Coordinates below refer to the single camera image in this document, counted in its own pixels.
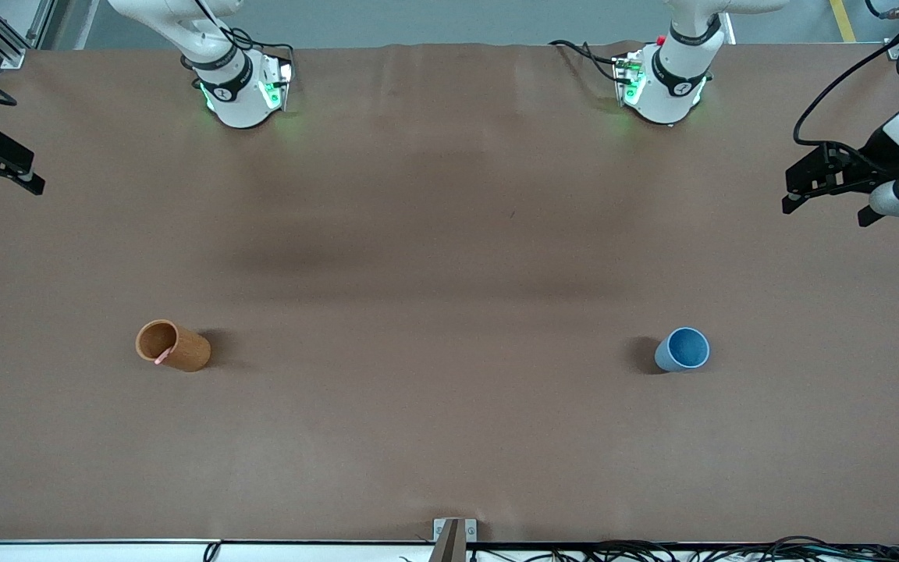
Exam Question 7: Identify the black left base cable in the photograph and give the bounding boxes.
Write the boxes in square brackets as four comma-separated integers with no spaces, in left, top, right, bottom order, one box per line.
[549,39,624,84]

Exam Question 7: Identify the camera mount post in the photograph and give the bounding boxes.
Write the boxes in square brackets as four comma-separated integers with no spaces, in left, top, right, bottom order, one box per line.
[428,521,466,562]

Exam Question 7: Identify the black base cable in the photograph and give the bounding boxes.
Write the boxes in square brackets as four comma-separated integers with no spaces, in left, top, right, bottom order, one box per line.
[184,0,297,79]
[549,39,624,84]

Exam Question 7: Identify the brown table cover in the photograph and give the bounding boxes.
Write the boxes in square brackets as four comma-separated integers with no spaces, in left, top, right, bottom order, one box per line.
[0,41,899,546]

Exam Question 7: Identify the grey metal bracket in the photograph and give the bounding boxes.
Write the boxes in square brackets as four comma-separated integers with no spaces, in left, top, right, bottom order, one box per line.
[432,518,478,562]

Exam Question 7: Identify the black right base cable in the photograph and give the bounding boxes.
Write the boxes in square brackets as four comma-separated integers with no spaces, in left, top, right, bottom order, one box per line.
[184,0,297,79]

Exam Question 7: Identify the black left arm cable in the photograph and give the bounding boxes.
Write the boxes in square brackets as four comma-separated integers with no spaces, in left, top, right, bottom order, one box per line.
[793,0,899,157]

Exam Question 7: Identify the white table edge rail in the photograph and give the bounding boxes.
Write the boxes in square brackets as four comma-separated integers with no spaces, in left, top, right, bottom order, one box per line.
[0,539,435,562]

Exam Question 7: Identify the blue cup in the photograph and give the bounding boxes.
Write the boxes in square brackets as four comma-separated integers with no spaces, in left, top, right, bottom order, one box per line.
[654,326,711,374]

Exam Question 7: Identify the yellow floor tape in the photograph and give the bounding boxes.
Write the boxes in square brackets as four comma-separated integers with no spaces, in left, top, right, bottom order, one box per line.
[830,0,858,44]

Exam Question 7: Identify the brown wooden cup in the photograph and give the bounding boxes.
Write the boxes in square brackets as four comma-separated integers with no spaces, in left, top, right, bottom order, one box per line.
[135,319,212,373]

